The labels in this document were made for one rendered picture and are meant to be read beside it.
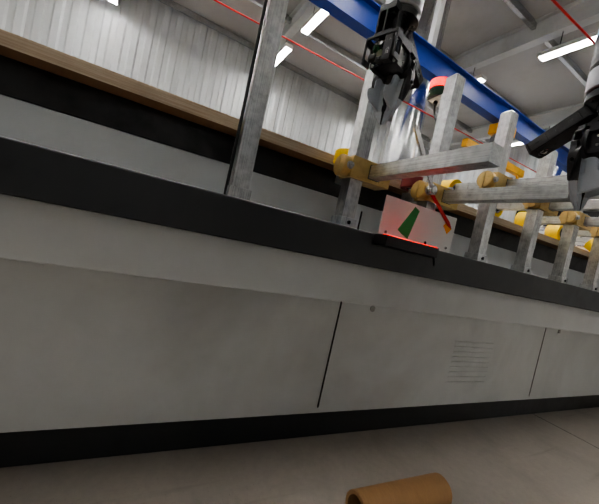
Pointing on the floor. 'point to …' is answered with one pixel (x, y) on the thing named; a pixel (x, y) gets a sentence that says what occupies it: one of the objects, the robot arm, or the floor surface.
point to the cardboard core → (404, 491)
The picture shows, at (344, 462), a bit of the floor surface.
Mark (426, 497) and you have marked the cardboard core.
